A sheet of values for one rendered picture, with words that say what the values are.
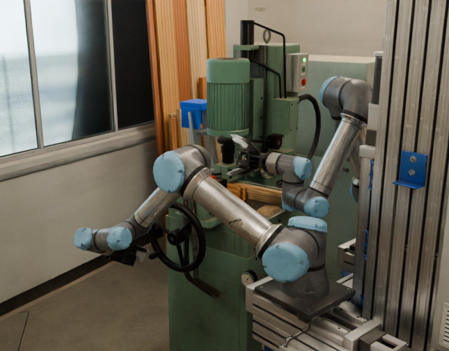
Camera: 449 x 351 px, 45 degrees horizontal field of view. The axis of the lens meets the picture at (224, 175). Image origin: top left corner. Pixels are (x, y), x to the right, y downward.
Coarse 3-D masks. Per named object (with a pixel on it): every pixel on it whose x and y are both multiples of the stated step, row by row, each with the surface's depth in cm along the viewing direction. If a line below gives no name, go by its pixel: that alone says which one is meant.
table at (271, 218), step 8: (176, 200) 230; (248, 200) 224; (256, 208) 214; (176, 216) 218; (264, 216) 206; (272, 216) 206; (280, 216) 210; (288, 216) 215; (208, 224) 209; (216, 224) 213
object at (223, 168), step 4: (236, 160) 234; (216, 164) 227; (220, 164) 227; (224, 164) 227; (228, 164) 227; (232, 164) 227; (216, 168) 228; (220, 168) 226; (224, 168) 225; (228, 168) 225; (232, 168) 227; (236, 168) 229; (216, 172) 228; (220, 172) 227; (224, 172) 226; (216, 176) 229; (220, 176) 227; (224, 176) 226; (228, 176) 226; (232, 176) 228; (236, 176) 230; (240, 176) 233; (228, 180) 226; (232, 180) 228
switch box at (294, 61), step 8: (288, 56) 232; (296, 56) 229; (304, 56) 233; (288, 64) 232; (296, 64) 230; (288, 72) 233; (296, 72) 231; (288, 80) 234; (296, 80) 232; (288, 88) 235; (296, 88) 233; (304, 88) 238
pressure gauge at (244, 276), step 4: (244, 272) 207; (248, 272) 206; (252, 272) 207; (244, 276) 208; (248, 276) 207; (252, 276) 206; (256, 276) 207; (244, 280) 209; (248, 280) 208; (252, 280) 206; (256, 280) 207; (244, 284) 209; (248, 284) 208
